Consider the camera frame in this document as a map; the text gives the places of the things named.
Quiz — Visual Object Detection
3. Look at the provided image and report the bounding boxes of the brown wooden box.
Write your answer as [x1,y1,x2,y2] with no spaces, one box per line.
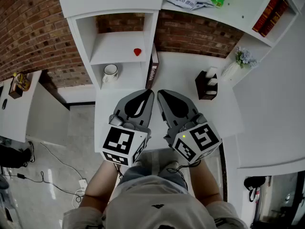
[9,74,31,99]

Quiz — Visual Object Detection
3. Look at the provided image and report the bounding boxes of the person's right forearm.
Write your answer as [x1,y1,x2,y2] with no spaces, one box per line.
[189,160,222,206]

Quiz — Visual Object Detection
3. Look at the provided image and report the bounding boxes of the white side table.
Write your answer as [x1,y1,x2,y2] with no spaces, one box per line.
[0,70,71,144]

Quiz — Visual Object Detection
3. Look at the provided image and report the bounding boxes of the person's left forearm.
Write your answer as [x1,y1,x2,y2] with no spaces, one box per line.
[80,160,120,212]

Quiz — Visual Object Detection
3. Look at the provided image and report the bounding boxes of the white blue plastic packet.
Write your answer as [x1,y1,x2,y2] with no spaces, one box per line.
[165,0,216,10]

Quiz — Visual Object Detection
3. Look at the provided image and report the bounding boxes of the brown hardcover book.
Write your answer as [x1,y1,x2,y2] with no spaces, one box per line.
[145,43,160,90]

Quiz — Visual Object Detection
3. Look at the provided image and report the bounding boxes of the dark red gilt book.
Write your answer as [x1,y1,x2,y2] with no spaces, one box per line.
[258,0,289,38]

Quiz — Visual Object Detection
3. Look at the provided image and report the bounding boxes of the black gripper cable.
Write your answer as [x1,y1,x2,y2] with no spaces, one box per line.
[113,163,123,180]
[166,160,203,192]

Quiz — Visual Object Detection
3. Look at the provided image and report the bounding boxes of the person's blue jeans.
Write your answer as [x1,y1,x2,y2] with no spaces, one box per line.
[118,161,189,190]

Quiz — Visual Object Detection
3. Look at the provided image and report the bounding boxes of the large white pack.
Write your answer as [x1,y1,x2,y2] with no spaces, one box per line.
[205,66,219,79]

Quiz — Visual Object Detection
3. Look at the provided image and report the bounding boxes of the person's light grey shirt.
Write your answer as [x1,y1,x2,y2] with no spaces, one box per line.
[62,175,250,229]

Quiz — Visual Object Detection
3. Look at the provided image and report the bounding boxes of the white open bookshelf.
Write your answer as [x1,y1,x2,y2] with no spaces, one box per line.
[162,0,300,81]

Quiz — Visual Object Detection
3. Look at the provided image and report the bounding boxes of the blue flower bouquet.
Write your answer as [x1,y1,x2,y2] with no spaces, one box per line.
[235,46,259,69]

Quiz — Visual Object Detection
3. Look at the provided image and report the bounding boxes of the white ribbed vase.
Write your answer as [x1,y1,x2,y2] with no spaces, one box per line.
[221,61,241,80]

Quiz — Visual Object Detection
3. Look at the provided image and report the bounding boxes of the white floor cable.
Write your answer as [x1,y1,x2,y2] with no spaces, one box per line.
[39,142,84,180]

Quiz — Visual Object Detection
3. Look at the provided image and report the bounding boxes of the white power strip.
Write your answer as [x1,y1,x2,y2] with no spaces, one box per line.
[78,179,88,193]

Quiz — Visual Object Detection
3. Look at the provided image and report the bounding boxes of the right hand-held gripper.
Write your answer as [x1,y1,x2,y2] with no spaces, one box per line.
[157,90,223,166]

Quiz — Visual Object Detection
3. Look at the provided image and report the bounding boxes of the short white shelf cubby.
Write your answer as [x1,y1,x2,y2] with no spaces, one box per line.
[90,61,148,90]

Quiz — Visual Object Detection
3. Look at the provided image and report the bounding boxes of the tall white shelf compartment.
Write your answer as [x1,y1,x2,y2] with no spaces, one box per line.
[68,10,160,66]

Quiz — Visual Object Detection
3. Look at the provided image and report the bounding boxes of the black floor cable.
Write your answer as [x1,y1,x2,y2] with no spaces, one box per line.
[1,170,84,203]

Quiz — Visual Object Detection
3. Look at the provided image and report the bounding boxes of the white mug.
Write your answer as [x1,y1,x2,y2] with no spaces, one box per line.
[102,63,119,83]

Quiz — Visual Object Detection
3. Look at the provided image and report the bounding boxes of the black bag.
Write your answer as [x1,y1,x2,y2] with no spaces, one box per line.
[244,176,266,202]

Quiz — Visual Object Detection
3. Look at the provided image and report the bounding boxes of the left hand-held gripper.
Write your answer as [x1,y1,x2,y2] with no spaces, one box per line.
[102,89,155,167]

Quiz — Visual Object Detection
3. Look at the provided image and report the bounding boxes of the black organiser box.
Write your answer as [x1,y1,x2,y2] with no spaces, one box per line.
[194,70,218,101]

